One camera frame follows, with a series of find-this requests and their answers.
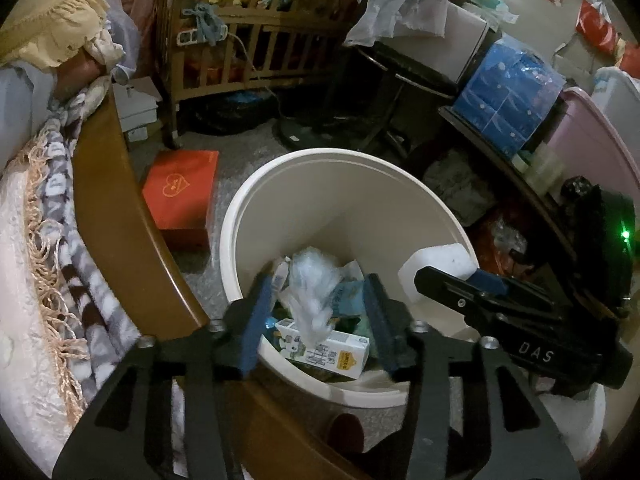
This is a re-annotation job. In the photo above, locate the white milk carton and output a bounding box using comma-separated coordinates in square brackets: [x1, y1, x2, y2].
[275, 317, 371, 380]

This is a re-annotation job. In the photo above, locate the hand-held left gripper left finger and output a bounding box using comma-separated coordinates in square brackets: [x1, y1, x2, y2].
[52, 274, 275, 480]

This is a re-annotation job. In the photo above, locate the grey fleece blanket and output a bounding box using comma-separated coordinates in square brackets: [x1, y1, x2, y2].
[0, 57, 63, 171]

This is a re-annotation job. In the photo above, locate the pink plastic tub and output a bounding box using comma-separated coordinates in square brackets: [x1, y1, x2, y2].
[542, 86, 640, 221]

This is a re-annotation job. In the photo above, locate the white trash bin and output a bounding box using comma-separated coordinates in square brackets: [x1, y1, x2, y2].
[220, 147, 481, 408]

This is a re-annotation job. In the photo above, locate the white plastic bag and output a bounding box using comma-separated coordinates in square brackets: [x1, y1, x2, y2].
[344, 0, 449, 47]

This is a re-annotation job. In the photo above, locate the blue snack wrapper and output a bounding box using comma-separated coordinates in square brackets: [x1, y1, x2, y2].
[334, 280, 368, 317]

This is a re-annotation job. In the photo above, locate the wooden bed frame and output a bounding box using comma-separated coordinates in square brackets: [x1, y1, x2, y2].
[72, 87, 371, 480]

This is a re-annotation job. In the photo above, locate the clear plastic wrapper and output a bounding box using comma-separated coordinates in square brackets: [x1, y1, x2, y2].
[285, 247, 341, 348]

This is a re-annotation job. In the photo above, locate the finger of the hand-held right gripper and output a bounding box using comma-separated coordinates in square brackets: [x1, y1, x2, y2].
[414, 265, 507, 314]
[470, 269, 557, 307]

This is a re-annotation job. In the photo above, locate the red gift box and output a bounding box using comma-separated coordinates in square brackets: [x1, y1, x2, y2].
[141, 150, 221, 251]

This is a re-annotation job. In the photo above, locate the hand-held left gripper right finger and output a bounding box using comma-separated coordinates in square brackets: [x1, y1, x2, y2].
[364, 274, 581, 480]

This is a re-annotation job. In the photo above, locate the white storage box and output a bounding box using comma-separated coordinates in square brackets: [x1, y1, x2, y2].
[445, 0, 501, 83]

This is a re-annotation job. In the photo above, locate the yellow quilt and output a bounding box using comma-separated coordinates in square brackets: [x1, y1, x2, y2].
[0, 0, 123, 68]

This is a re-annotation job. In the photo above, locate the white foam block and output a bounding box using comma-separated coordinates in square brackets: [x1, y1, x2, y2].
[398, 242, 481, 306]

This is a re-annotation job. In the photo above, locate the pink embroidered bedspread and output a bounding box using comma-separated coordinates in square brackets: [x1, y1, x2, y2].
[0, 160, 91, 461]

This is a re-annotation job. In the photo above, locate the white cardboard box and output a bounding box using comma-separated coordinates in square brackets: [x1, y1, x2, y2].
[112, 77, 163, 143]

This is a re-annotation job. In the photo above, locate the wooden crib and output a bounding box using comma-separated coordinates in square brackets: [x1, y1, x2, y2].
[152, 0, 373, 148]

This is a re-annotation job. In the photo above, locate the red bag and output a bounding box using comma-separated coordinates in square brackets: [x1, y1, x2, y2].
[575, 0, 626, 53]

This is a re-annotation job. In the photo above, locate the black plastic bag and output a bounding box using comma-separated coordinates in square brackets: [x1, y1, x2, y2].
[192, 92, 278, 136]

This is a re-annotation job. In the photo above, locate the teal cloth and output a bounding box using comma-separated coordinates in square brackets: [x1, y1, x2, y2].
[182, 2, 223, 46]

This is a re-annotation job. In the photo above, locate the grey cloth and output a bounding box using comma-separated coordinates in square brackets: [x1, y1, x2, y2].
[422, 152, 496, 226]

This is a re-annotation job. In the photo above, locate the grey brown plush blanket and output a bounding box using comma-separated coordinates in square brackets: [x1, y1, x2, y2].
[30, 80, 143, 406]

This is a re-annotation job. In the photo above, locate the blue tissue pack bundle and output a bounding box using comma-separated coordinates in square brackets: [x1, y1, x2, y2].
[452, 40, 568, 158]

